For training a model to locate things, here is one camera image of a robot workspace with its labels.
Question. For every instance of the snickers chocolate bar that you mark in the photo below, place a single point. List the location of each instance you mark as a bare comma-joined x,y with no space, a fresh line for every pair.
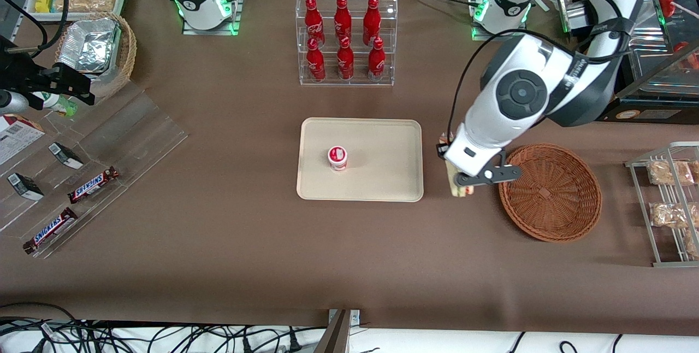
93,184
50,230

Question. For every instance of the small steel tray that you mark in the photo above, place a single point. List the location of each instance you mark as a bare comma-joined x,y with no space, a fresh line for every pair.
649,49

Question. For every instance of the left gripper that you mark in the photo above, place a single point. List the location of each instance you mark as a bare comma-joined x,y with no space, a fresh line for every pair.
441,149

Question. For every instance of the aluminium right arm base plate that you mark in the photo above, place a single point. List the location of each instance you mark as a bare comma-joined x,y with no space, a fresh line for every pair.
236,3

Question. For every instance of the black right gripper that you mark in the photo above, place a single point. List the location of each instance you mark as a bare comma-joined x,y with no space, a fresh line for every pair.
21,75

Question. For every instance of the red cola bottle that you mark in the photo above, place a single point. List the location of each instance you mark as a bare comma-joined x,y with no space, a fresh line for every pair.
345,62
376,63
313,19
315,63
342,17
372,19

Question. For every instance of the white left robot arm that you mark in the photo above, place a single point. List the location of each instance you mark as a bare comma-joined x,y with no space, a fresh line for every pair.
519,90

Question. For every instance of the light brown wicker basket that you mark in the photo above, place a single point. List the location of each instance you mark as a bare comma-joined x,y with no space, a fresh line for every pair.
128,47

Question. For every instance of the red food on skewer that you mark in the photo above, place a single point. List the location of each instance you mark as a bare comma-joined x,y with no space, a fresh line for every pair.
665,0

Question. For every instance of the large steel tray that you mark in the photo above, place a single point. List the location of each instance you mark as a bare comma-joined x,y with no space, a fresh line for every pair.
651,22

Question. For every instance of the clear acrylic stepped shelf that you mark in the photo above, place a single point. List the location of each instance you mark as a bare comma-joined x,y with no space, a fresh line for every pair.
136,134

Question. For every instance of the black food display case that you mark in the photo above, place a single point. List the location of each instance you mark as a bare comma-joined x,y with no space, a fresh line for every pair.
671,107

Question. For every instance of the red white yogurt cup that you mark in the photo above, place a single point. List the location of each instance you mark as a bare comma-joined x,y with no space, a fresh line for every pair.
337,158

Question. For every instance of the white green drink bottle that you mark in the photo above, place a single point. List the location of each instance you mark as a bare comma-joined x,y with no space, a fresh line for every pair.
57,104

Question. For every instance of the bagged brown snack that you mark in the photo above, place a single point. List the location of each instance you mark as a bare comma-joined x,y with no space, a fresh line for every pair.
669,172
692,245
667,215

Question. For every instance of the clear acrylic bottle rack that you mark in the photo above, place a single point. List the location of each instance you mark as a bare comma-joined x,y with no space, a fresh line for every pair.
355,19

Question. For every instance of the beige rectangular tray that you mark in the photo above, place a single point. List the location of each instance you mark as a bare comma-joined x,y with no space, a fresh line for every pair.
382,162

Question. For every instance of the round brown wicker basket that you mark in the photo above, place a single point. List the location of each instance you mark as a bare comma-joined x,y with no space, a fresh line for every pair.
551,194

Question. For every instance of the metal table edge bracket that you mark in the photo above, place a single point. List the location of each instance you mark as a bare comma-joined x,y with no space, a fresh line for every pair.
341,334

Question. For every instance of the triangular sandwich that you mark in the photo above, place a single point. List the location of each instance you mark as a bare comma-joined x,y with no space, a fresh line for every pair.
462,192

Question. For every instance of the silver metal bracket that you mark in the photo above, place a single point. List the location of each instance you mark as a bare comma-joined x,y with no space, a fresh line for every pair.
570,14

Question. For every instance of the white box with barcodes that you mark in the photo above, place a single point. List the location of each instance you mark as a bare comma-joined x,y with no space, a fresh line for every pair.
16,137

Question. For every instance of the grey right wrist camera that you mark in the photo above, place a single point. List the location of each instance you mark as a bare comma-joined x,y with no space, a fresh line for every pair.
12,103

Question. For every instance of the small black white box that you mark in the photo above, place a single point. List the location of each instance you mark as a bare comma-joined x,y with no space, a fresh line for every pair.
65,155
25,187

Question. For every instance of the aluminium left arm base plate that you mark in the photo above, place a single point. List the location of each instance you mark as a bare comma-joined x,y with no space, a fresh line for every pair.
480,36

